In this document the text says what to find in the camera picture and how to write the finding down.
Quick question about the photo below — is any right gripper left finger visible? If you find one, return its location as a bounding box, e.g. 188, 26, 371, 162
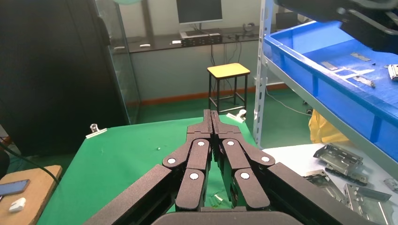
162, 109, 214, 211

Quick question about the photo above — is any clear glass panel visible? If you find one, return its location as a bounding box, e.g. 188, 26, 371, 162
93, 0, 142, 125

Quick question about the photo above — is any silver sheet metal bracket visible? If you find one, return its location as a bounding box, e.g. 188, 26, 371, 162
313, 144, 364, 176
303, 169, 346, 203
343, 183, 392, 225

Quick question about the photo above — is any silver binder clip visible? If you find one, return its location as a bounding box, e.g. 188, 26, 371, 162
226, 108, 248, 124
85, 123, 108, 139

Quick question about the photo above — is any grey metal rack shelf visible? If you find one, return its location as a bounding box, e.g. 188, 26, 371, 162
264, 56, 398, 172

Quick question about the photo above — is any black computer monitor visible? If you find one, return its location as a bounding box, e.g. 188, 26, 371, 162
176, 0, 223, 32

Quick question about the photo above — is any green table cloth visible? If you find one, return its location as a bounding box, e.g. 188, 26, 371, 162
37, 115, 259, 225

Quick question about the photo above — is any light wooden board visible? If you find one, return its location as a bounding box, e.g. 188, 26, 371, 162
0, 165, 63, 225

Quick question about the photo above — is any blue smartphone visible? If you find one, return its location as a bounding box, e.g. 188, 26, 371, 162
0, 179, 31, 197

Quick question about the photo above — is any white sheet under parts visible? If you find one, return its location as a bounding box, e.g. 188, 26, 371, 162
262, 142, 398, 225

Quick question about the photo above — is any black rack device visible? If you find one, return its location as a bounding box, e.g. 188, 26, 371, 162
180, 32, 223, 48

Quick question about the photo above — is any tall black cabinet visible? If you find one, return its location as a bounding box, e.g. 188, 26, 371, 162
0, 0, 130, 158

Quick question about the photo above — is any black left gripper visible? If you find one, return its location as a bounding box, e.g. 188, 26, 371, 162
275, 0, 398, 54

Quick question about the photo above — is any grey perforated rack post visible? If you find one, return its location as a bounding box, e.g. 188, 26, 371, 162
252, 0, 274, 147

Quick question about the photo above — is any dark lab desk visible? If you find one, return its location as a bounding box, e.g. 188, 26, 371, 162
126, 25, 265, 54

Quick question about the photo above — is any silver metal IO shield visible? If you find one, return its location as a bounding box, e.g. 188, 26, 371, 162
384, 63, 398, 82

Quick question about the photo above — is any blue plastic tray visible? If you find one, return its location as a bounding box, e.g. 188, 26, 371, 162
263, 20, 398, 154

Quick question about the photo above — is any yellow top black stool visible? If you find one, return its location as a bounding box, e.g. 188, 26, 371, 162
207, 63, 251, 115

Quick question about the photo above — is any grey tape strip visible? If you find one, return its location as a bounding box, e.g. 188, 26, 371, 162
321, 61, 339, 71
351, 52, 372, 62
352, 76, 376, 88

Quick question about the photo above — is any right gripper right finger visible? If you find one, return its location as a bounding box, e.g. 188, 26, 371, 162
212, 110, 276, 210

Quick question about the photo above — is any white earbud case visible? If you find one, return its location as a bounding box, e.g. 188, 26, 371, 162
8, 197, 27, 213

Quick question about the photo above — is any yellow plastic bag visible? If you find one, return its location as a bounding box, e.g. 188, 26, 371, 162
308, 108, 352, 145

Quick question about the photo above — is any dark metal port bracket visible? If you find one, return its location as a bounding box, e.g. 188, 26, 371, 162
325, 167, 369, 187

